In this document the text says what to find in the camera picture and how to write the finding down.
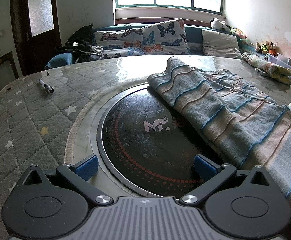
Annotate large butterfly print pillow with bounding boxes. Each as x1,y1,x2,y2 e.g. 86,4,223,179
142,19,191,55

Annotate butterfly print blanket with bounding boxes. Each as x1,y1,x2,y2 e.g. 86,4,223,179
89,45,146,60

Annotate black bag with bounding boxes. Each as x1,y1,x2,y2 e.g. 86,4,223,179
65,24,94,47

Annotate plain grey pillow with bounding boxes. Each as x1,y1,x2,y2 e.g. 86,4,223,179
202,29,243,60

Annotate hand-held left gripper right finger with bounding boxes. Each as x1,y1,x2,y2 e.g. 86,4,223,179
179,154,273,205

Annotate dark wooden door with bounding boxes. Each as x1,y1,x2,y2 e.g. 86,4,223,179
10,0,62,77

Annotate panda plush toy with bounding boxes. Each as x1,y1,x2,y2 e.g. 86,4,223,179
210,18,232,32

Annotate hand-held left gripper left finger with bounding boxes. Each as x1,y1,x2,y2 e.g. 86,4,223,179
17,154,114,205

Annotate grey quilted star table cover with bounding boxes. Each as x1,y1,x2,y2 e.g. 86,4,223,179
0,55,291,240

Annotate striped blue pink cloth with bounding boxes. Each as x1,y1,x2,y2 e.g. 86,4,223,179
147,56,291,217

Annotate brown plush toys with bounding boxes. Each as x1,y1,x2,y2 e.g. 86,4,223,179
255,41,278,55

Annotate pile of dark clothes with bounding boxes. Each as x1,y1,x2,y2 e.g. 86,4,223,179
54,42,103,63

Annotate folded pastel cloth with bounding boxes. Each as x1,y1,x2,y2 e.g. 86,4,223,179
241,52,291,85

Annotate clear plastic box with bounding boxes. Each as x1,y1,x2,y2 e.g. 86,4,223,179
264,53,291,75

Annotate round black induction cooktop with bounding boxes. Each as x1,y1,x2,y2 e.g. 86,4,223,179
97,84,226,198

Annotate long butterfly print pillow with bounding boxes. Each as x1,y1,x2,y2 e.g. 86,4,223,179
93,27,146,52

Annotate blue sofa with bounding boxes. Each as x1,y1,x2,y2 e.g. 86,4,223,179
45,24,261,70

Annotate silver lighter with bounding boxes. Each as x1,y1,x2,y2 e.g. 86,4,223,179
39,78,55,95

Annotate colourful plush toy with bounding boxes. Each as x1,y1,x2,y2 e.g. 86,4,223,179
232,27,247,40

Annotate small white device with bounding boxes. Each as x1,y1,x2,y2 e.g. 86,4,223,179
255,67,269,77

